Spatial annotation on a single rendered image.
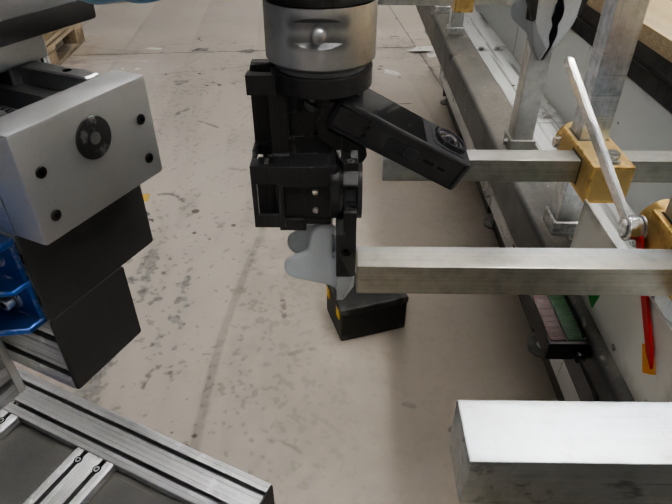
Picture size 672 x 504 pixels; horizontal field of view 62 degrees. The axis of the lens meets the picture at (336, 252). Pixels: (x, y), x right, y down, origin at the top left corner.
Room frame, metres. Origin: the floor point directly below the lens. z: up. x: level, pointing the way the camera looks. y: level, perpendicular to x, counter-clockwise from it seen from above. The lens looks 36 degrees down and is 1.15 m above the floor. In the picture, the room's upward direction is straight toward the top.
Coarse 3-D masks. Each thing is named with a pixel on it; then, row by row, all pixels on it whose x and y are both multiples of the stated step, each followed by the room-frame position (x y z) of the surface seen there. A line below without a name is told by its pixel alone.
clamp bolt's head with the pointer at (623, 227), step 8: (640, 216) 0.46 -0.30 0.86; (624, 224) 0.45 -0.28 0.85; (624, 232) 0.45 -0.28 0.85; (640, 232) 0.45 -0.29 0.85; (640, 240) 0.44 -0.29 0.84; (640, 248) 0.44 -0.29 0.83; (648, 296) 0.40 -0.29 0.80; (648, 304) 0.40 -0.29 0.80; (648, 312) 0.39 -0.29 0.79; (648, 320) 0.39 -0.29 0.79; (648, 328) 0.38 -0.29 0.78; (648, 336) 0.38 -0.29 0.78; (648, 344) 0.37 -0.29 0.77; (648, 352) 0.37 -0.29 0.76; (648, 360) 0.37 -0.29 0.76
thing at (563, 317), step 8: (552, 296) 0.52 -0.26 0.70; (560, 296) 0.52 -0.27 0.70; (552, 304) 0.51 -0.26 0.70; (560, 304) 0.51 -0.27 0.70; (560, 312) 0.49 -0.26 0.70; (568, 312) 0.49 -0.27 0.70; (560, 320) 0.48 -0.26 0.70; (568, 320) 0.48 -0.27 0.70; (568, 328) 0.47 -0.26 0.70; (576, 328) 0.47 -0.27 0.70; (568, 336) 0.45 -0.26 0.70; (576, 336) 0.45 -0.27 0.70
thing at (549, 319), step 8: (536, 296) 0.52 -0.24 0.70; (544, 296) 0.52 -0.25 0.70; (536, 304) 0.51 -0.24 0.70; (544, 304) 0.51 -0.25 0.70; (544, 312) 0.49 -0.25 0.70; (552, 312) 0.49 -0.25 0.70; (544, 320) 0.48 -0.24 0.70; (552, 320) 0.48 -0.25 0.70; (552, 328) 0.47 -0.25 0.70; (560, 328) 0.47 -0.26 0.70; (552, 336) 0.45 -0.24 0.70; (560, 336) 0.45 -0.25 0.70
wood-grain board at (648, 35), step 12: (588, 0) 1.25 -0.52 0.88; (600, 0) 1.19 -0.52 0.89; (660, 0) 1.16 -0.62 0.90; (600, 12) 1.17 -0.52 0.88; (648, 12) 1.07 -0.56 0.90; (660, 12) 1.07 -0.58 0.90; (648, 24) 0.99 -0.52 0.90; (660, 24) 0.99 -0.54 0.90; (648, 36) 0.96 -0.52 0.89; (660, 36) 0.93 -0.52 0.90; (660, 48) 0.92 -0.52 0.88
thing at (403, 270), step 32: (384, 256) 0.39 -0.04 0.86; (416, 256) 0.39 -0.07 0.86; (448, 256) 0.39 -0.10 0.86; (480, 256) 0.39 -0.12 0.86; (512, 256) 0.39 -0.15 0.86; (544, 256) 0.39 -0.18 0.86; (576, 256) 0.39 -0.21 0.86; (608, 256) 0.39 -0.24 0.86; (640, 256) 0.39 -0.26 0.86; (384, 288) 0.38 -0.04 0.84; (416, 288) 0.38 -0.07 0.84; (448, 288) 0.38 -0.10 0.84; (480, 288) 0.37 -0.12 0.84; (512, 288) 0.37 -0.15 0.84; (544, 288) 0.37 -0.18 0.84; (576, 288) 0.37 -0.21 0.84; (608, 288) 0.37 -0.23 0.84; (640, 288) 0.37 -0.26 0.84
